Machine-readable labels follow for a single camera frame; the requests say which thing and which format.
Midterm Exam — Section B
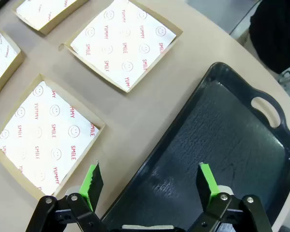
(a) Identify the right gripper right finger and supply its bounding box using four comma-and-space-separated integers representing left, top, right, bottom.
188, 162, 273, 232

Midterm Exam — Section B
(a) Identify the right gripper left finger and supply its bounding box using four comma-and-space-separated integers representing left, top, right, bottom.
26, 160, 104, 232

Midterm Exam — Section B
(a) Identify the white red-printed paper liner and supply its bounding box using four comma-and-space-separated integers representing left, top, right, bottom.
0, 81, 100, 195
0, 33, 19, 92
70, 0, 177, 89
15, 0, 78, 29

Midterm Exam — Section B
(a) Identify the square brown cardboard box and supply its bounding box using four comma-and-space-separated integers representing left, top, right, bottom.
0, 73, 106, 201
62, 0, 184, 93
0, 26, 25, 106
12, 0, 90, 37

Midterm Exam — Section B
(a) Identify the large black serving tray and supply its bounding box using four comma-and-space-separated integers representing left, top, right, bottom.
100, 62, 290, 232

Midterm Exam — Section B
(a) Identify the black swivel chair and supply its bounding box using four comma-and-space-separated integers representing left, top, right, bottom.
248, 0, 290, 85

